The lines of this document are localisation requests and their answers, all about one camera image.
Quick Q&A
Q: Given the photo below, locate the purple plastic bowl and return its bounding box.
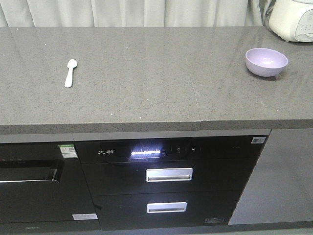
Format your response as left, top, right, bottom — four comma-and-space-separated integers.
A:
245, 48, 289, 77

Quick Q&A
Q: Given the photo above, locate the white blender appliance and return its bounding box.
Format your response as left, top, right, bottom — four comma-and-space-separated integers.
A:
268, 0, 313, 42

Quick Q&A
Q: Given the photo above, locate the black disinfection cabinet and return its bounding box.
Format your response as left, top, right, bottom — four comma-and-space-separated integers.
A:
75, 135, 267, 231

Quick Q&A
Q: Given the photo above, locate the black built-in dishwasher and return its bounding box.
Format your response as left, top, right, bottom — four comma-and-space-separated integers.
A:
0, 142, 100, 235

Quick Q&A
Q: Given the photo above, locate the white curtain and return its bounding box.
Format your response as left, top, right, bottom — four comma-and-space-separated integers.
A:
0, 0, 274, 27

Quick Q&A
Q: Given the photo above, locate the pale green plastic spoon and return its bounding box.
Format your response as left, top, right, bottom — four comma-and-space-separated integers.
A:
64, 59, 77, 88

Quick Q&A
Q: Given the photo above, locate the grey cabinet door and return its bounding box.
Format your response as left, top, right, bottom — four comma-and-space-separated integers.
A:
229, 129, 313, 225

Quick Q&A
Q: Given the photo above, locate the lower silver drawer handle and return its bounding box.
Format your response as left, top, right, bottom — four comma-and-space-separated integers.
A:
147, 202, 187, 213

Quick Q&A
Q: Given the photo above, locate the upper silver drawer handle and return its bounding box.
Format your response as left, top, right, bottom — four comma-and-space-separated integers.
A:
146, 167, 193, 182

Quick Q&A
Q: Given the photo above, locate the silver drawer handle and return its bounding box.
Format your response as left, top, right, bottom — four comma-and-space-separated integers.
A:
146, 167, 193, 182
147, 202, 187, 213

